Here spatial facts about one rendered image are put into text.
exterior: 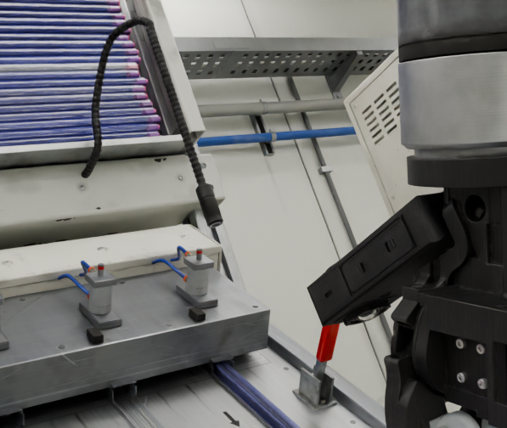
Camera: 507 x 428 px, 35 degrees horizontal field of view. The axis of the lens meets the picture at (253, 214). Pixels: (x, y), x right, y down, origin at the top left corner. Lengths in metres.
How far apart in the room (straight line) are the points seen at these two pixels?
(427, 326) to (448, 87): 0.11
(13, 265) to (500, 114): 0.64
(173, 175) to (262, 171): 2.03
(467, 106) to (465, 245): 0.07
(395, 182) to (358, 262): 1.42
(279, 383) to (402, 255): 0.46
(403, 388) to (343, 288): 0.07
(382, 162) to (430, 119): 1.51
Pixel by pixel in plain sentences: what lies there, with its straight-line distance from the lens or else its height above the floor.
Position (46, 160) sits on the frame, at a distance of 0.97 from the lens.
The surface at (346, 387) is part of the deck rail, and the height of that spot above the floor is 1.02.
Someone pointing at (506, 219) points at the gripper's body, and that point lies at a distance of 0.36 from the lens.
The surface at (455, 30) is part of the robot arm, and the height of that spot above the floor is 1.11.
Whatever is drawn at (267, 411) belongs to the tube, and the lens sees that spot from 0.78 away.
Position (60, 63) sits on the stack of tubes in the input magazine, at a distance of 1.03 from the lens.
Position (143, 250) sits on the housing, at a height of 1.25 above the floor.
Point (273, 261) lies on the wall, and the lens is 2.90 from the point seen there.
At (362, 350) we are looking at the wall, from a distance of 2.97.
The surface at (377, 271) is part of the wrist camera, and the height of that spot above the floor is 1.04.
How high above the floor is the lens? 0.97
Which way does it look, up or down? 17 degrees up
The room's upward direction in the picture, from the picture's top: 19 degrees counter-clockwise
